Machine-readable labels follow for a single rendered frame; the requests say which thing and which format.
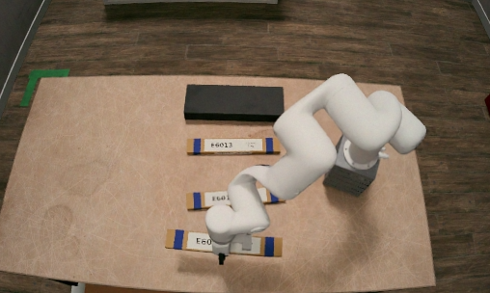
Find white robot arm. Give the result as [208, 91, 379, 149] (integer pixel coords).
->
[205, 74, 426, 251]

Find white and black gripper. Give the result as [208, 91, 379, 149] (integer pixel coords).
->
[212, 241, 231, 265]

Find tan flat pack with white e6013 label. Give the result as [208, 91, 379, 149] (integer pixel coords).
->
[165, 229, 283, 257]

